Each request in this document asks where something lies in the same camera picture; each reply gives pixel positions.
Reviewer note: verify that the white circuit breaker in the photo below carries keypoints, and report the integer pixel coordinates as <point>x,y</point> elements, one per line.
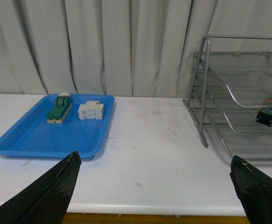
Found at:
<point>91,110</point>

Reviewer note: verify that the blue plastic tray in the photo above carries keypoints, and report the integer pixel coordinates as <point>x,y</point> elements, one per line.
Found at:
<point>33,136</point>

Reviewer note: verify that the green knife switch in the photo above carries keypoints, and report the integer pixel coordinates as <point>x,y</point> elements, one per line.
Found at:
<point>60,109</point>

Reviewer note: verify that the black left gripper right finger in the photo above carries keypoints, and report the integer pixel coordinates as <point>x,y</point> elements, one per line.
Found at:
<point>254,190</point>

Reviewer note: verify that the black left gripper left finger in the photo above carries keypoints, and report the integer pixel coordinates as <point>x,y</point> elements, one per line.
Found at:
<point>46,200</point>

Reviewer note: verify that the silver mesh tiered rack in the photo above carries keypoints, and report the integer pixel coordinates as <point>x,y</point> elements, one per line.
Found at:
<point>227,89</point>

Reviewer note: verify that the white curtain backdrop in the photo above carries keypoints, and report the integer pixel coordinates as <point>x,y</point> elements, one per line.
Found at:
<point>136,48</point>

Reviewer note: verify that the red emergency stop button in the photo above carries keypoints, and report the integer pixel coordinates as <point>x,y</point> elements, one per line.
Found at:
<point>264,115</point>

